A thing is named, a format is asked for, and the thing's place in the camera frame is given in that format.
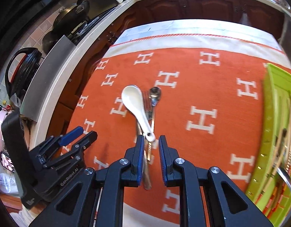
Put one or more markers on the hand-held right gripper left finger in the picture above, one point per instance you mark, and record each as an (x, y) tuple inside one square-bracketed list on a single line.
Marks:
[(139, 160)]

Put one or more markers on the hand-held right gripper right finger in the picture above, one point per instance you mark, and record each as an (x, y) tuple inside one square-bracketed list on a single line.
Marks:
[(163, 163)]

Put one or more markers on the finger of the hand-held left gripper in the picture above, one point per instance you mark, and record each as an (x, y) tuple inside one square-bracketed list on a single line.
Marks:
[(71, 133), (88, 137)]

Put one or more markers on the metal fork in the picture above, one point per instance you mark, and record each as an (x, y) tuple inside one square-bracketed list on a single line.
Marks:
[(147, 108)]

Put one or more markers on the white ceramic spoon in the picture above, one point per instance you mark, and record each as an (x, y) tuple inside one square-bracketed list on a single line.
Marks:
[(133, 101)]

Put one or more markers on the green plastic utensil tray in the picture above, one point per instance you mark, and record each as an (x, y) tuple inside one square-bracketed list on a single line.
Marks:
[(261, 160)]

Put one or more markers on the metal spoon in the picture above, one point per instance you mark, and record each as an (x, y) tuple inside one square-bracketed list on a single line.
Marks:
[(155, 94), (286, 178)]

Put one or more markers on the smartphone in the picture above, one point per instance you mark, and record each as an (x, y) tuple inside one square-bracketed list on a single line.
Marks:
[(7, 162)]

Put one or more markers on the stainless steel panel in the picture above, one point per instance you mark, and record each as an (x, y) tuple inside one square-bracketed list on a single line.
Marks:
[(48, 80)]

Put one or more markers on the black electric kettle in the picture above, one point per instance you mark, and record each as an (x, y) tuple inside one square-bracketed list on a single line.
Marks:
[(25, 71)]

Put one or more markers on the orange printed blanket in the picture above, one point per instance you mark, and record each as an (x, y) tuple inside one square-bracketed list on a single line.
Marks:
[(207, 94)]

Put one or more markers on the small black pan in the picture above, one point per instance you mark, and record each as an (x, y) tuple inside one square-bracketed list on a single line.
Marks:
[(49, 41)]

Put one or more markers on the black pan with lid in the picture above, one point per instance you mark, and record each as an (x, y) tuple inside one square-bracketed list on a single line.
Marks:
[(70, 16)]

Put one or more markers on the hanging plastic bag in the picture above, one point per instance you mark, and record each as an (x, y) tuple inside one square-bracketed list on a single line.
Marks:
[(244, 19)]

